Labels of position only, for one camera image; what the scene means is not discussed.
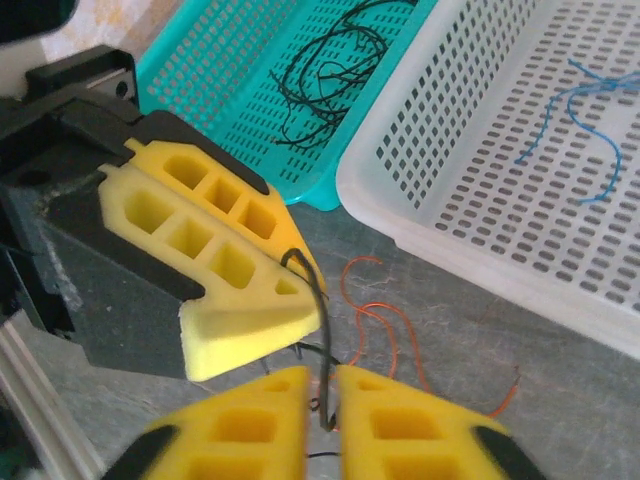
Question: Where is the thin orange cable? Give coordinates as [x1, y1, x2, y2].
[342, 256, 521, 421]

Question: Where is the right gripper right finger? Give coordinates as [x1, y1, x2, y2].
[335, 364, 551, 480]

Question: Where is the aluminium side rail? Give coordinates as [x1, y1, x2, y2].
[0, 319, 109, 480]

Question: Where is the white plastic basket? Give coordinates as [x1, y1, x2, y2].
[335, 0, 640, 361]

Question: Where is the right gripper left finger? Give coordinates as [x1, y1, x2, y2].
[102, 364, 312, 480]

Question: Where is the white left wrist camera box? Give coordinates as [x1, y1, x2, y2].
[0, 0, 79, 99]

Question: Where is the patterned fabric backdrop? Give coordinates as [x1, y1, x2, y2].
[39, 0, 199, 69]

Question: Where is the teal plastic basket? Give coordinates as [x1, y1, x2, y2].
[134, 0, 441, 211]

